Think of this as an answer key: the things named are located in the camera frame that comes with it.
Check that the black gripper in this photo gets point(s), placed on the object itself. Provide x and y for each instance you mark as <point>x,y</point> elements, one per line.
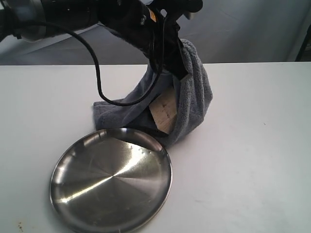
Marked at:
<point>151,31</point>

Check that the wooden cube block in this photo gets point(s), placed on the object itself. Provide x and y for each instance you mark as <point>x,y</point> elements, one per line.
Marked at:
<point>164,110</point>

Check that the grey terry towel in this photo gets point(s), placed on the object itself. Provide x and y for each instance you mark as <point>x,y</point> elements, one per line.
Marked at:
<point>193,97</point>

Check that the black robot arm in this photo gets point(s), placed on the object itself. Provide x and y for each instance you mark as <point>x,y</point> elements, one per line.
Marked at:
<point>34,20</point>

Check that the grey fabric backdrop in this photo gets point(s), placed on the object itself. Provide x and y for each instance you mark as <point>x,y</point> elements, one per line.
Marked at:
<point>224,31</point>

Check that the dark stand at right edge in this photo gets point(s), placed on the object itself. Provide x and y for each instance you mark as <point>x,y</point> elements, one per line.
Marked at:
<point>304,45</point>

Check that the round stainless steel plate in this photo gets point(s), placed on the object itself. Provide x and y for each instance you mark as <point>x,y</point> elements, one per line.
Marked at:
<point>111,181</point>

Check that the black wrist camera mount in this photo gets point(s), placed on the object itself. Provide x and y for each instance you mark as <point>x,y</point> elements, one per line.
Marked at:
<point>188,8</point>

